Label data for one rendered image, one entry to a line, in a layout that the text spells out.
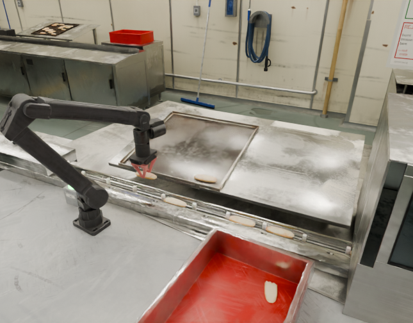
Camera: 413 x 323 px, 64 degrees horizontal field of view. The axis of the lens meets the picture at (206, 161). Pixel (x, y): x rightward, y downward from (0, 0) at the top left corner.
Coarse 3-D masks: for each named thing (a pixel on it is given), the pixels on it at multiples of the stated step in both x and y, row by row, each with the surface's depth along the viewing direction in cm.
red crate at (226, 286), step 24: (216, 264) 107; (240, 264) 107; (192, 288) 98; (216, 288) 98; (240, 288) 98; (288, 288) 98; (192, 312) 91; (216, 312) 91; (240, 312) 91; (264, 312) 91
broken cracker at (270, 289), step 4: (264, 284) 99; (268, 284) 99; (272, 284) 99; (264, 288) 98; (268, 288) 97; (272, 288) 97; (276, 288) 98; (264, 292) 97; (268, 292) 96; (272, 292) 96; (276, 292) 96; (268, 296) 95; (272, 296) 95; (276, 296) 95; (268, 300) 94; (272, 300) 94
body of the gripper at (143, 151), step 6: (138, 144) 124; (144, 144) 125; (138, 150) 126; (144, 150) 126; (150, 150) 132; (156, 150) 132; (132, 156) 128; (138, 156) 127; (144, 156) 127; (150, 156) 129
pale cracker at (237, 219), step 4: (232, 216) 123; (236, 216) 123; (232, 220) 121; (236, 220) 121; (240, 220) 121; (244, 220) 121; (248, 220) 121; (244, 224) 120; (248, 224) 119; (252, 224) 119
